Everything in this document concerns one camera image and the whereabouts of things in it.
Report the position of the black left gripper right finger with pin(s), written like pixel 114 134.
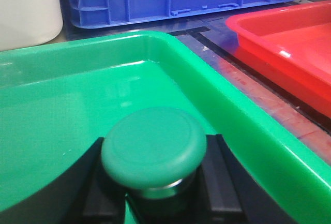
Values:
pixel 224 192

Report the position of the green plastic tray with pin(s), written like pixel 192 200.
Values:
pixel 58 99

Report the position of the green mushroom push button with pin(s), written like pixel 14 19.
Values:
pixel 154 154

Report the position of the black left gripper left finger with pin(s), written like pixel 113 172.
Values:
pixel 84 193

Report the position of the red plastic tray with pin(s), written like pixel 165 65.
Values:
pixel 291 47

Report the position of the white cylindrical container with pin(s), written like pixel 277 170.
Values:
pixel 26 23

